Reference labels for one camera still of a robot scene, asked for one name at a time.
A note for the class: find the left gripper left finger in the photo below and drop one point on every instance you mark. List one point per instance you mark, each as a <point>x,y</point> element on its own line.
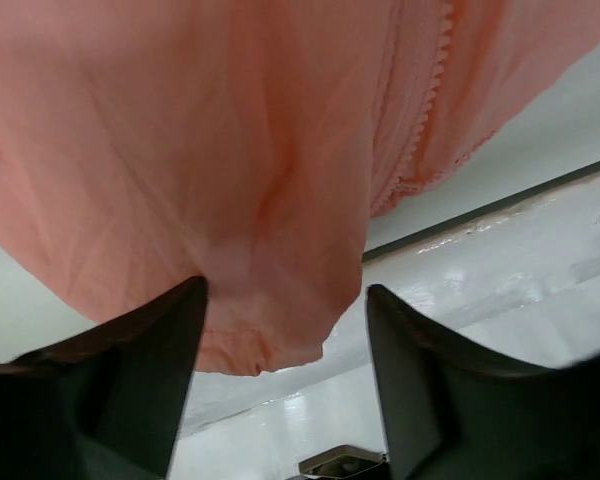
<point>107,403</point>

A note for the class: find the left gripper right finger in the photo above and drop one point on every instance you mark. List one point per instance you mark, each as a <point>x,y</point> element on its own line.
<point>454,409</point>

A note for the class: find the pink jacket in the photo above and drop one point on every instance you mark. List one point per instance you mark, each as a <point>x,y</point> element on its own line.
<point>250,143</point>

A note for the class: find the white front cover panel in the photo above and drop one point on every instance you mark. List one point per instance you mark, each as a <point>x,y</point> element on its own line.
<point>521,278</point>

